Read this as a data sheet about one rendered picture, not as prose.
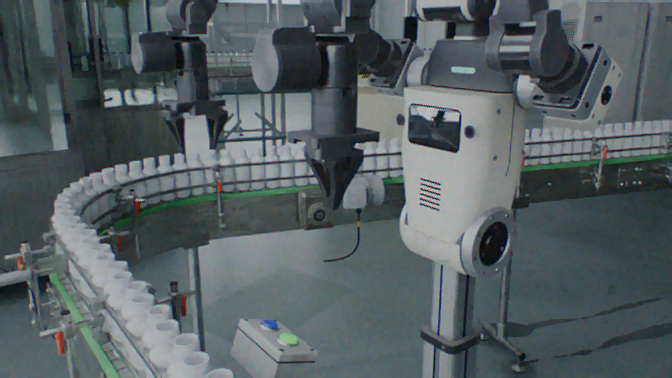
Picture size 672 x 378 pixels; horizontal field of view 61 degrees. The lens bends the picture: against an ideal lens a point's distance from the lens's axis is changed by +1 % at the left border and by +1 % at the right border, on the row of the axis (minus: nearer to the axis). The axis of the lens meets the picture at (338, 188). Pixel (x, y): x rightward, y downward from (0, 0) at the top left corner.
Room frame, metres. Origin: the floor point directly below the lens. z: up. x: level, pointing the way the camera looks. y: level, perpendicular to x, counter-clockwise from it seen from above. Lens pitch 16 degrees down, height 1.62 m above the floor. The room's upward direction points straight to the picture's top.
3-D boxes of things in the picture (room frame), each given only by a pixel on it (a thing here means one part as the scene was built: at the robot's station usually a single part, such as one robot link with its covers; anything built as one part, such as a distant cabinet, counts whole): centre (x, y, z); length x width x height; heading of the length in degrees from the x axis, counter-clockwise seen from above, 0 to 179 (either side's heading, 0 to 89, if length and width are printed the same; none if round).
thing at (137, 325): (0.89, 0.34, 1.08); 0.06 x 0.06 x 0.17
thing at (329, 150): (0.68, 0.02, 1.44); 0.07 x 0.07 x 0.09; 36
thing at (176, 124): (1.05, 0.29, 1.44); 0.07 x 0.07 x 0.09; 37
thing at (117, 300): (0.98, 0.41, 1.08); 0.06 x 0.06 x 0.17
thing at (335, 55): (0.69, 0.01, 1.57); 0.07 x 0.06 x 0.07; 128
